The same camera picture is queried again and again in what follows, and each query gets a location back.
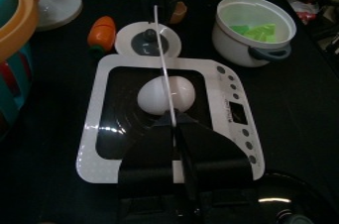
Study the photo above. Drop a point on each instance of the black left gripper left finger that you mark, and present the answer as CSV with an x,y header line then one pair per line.
x,y
146,162

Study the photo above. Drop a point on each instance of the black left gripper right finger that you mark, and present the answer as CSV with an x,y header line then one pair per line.
x,y
216,162

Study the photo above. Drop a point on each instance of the white toy egg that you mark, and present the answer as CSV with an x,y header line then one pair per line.
x,y
150,97

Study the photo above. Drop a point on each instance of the brown toy eggshell half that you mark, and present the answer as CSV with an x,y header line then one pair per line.
x,y
179,11

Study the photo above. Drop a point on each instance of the white toy induction cooker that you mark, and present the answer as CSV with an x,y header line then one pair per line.
x,y
89,155

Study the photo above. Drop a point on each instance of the white pot lid grey knob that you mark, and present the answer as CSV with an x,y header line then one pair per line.
x,y
126,41

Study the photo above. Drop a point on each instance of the orange toy carrot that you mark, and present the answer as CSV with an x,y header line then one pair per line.
x,y
102,34

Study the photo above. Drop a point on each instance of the green toy vegetable piece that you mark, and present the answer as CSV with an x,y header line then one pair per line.
x,y
262,33
239,29

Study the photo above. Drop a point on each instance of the teal basket orange rim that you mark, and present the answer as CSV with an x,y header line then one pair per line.
x,y
17,26

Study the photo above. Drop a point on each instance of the red white packet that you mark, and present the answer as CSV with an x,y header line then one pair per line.
x,y
304,11

